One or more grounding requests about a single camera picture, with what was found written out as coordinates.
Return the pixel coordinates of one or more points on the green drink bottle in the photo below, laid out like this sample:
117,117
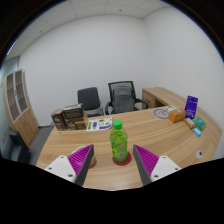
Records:
118,143

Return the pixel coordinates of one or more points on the orange wooden box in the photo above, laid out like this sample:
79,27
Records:
176,116

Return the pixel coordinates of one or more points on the small tan box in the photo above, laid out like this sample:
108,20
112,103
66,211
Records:
189,123

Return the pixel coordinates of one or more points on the wooden shelf cabinet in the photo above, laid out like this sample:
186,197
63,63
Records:
23,121

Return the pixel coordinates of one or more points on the small blue box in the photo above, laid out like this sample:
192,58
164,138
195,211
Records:
197,132

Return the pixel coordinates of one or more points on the dark grey office chair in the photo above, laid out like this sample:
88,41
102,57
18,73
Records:
88,100

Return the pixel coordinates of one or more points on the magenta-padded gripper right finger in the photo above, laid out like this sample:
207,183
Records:
164,165

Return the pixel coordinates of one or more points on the upright purple box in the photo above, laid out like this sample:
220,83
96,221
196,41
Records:
191,106

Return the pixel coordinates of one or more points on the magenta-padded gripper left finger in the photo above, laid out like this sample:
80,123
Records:
60,165

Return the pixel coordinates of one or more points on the green box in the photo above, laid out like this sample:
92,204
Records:
200,123

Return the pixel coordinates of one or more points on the wooden side desk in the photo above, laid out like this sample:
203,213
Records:
160,96

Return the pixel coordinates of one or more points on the black sofa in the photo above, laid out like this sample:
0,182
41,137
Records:
18,146

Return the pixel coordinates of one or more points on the black mesh office chair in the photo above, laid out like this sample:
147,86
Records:
122,98

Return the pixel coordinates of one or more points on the white table grommet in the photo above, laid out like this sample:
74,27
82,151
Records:
199,154

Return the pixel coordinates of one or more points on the small dark brown box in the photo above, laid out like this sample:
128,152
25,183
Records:
58,120

